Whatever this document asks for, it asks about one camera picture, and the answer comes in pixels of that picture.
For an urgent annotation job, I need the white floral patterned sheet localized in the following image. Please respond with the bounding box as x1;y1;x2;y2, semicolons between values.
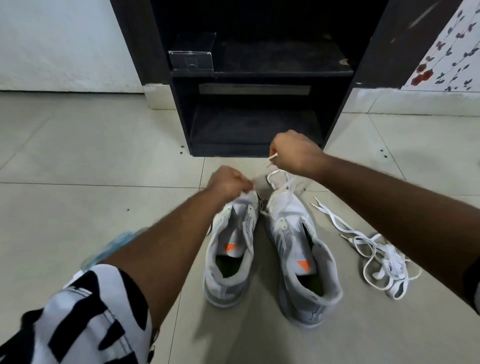
401;0;480;93

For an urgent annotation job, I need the blue transparent bottle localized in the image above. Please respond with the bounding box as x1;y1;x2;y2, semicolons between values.
80;228;147;273

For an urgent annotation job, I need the person's left forearm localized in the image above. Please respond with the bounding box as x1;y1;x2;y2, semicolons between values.
101;187;226;331

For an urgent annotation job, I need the black open shelf box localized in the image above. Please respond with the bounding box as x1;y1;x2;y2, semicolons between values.
149;0;391;158

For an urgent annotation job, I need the person's right hand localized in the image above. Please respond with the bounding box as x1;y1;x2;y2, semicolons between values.
269;130;329;179

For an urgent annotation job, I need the person's right forearm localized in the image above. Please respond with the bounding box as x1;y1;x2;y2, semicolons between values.
318;155;480;301

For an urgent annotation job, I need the person's left hand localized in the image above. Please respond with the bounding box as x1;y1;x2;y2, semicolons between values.
205;165;256;202

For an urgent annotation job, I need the grey sneaker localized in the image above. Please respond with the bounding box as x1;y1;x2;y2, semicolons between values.
264;187;344;329
202;191;260;309

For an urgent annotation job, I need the clear plastic box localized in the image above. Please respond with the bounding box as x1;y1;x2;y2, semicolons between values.
167;32;217;72

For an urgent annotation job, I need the dark brown wooden cabinet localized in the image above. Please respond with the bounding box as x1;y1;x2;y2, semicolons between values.
109;0;464;89

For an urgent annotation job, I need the zebra striped garment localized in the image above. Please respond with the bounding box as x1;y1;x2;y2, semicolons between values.
0;254;480;364

